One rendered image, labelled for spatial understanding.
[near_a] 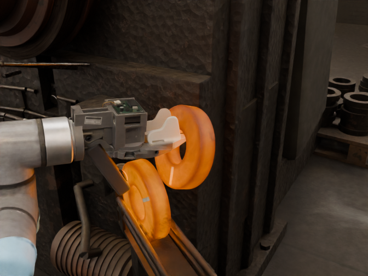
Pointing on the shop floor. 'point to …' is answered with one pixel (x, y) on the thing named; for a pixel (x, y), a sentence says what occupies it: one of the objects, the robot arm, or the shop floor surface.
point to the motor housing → (120, 259)
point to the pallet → (346, 120)
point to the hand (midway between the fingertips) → (184, 138)
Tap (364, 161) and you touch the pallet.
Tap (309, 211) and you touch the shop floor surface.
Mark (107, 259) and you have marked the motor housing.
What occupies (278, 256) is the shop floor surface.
